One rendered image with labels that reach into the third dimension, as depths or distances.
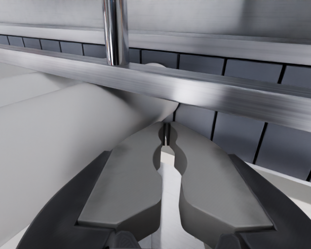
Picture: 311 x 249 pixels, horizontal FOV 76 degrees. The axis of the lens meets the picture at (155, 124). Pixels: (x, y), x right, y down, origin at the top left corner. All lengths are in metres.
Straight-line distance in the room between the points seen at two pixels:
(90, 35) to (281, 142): 0.20
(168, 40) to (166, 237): 0.34
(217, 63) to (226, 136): 0.06
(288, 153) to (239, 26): 0.12
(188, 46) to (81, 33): 0.12
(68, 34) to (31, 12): 0.15
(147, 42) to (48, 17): 0.21
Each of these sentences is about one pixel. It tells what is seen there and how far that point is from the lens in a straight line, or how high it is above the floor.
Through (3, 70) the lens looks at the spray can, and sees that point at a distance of 0.28.
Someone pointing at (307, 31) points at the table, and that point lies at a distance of 0.21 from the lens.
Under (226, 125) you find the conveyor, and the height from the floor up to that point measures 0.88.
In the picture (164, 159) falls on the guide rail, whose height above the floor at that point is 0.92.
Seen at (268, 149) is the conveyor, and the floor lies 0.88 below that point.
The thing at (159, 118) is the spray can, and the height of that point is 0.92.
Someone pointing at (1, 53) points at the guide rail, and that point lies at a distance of 0.20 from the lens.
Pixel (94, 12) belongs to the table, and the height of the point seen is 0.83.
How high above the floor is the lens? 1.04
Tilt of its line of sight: 50 degrees down
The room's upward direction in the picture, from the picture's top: 128 degrees counter-clockwise
